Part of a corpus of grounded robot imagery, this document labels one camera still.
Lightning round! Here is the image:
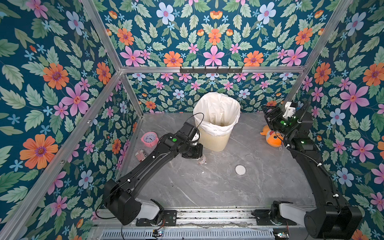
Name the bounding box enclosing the white jar lid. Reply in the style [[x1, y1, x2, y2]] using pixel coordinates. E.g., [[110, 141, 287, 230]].
[[235, 165, 247, 176]]

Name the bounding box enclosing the clear jar with white lid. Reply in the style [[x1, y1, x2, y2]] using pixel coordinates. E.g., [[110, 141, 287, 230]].
[[198, 155, 207, 165]]

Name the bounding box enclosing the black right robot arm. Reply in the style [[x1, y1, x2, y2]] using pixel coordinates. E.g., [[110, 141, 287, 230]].
[[262, 102, 363, 240]]

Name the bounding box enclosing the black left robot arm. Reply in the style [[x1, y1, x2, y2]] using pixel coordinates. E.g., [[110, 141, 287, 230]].
[[103, 122, 203, 226]]

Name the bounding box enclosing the orange plush toy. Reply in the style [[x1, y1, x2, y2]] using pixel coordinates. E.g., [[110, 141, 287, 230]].
[[260, 125, 284, 148]]

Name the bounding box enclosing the cream ribbed trash bin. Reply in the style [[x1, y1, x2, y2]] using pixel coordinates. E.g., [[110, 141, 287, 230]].
[[198, 121, 238, 152]]

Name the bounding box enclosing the white plastic bin liner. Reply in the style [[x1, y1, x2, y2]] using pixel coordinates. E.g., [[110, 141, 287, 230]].
[[193, 92, 241, 136]]

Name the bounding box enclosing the pink alarm clock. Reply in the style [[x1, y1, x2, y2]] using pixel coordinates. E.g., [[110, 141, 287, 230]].
[[141, 132, 159, 148]]

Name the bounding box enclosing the clear transparent jar lid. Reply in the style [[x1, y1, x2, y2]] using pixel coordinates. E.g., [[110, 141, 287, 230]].
[[244, 155, 255, 163]]

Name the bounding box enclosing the striped flag pattern can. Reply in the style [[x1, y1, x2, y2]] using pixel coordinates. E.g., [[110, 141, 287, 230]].
[[135, 149, 148, 163]]

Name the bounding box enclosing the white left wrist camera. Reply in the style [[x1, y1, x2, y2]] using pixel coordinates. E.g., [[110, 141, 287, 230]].
[[190, 129, 200, 145]]

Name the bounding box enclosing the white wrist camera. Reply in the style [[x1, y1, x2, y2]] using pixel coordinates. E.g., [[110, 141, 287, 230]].
[[190, 129, 200, 145], [283, 102, 298, 120]]

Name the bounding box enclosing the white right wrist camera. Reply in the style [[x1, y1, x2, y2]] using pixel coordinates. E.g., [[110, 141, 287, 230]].
[[283, 102, 298, 120]]

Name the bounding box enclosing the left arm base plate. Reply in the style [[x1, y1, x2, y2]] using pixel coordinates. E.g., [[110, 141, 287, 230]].
[[136, 210, 178, 227]]

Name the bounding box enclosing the black hook rail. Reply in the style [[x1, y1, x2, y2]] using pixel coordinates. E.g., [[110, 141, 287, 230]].
[[179, 66, 243, 75]]

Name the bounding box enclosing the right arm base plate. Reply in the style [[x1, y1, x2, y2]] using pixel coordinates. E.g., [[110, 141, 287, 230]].
[[251, 209, 297, 226]]

